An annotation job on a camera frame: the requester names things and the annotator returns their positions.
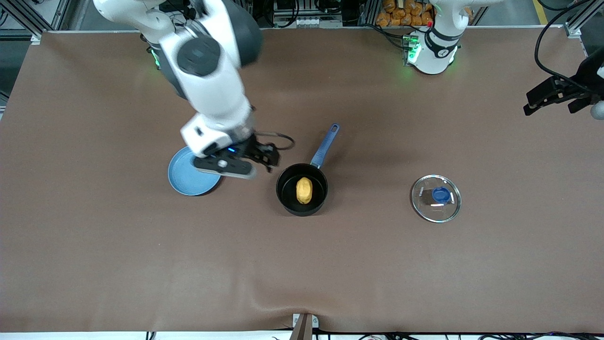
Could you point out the brown table mat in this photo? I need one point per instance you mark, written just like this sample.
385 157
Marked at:
424 264

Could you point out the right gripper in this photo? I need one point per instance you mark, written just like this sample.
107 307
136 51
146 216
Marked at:
253 148

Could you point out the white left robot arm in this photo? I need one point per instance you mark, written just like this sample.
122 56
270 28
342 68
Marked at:
436 56

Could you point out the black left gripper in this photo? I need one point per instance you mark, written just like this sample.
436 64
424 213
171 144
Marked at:
586 78

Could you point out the yellow potato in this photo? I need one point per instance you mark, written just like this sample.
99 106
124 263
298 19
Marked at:
304 190

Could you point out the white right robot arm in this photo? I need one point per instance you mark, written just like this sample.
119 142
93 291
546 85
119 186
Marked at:
212 89

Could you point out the blue plate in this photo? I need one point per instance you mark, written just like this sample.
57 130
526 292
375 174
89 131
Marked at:
186 182

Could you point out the orange toy food pile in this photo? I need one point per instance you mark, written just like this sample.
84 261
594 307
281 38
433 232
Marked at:
406 14

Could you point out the metal camera pole bracket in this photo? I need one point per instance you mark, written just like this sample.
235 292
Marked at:
304 328

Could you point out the aluminium frame profile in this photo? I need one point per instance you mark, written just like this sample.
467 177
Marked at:
573 29
33 26

